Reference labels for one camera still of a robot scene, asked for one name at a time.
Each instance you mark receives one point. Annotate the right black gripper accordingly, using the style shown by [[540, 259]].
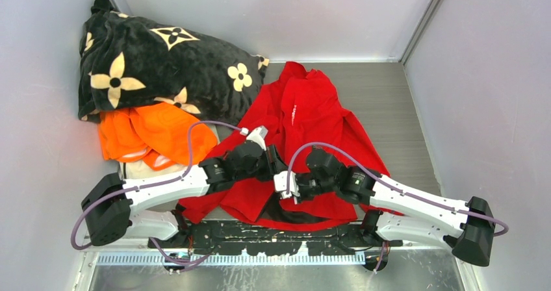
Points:
[[302, 197]]

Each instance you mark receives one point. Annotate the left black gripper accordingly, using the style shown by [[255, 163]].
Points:
[[273, 165]]

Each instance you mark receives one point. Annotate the red zip jacket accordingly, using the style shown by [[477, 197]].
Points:
[[301, 106]]

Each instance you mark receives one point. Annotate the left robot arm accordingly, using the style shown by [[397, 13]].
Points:
[[113, 208]]

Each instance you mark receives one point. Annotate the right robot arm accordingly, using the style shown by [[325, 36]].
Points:
[[465, 228]]

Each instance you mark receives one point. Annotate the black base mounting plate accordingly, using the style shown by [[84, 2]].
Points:
[[231, 237]]

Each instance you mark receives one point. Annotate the orange garment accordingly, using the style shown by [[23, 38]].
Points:
[[156, 134]]

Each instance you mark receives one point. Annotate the cream cloth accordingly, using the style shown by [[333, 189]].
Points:
[[140, 170]]

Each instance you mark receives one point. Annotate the black floral plush blanket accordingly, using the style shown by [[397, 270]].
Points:
[[130, 61]]

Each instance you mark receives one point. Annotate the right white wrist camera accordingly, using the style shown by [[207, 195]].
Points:
[[286, 187]]

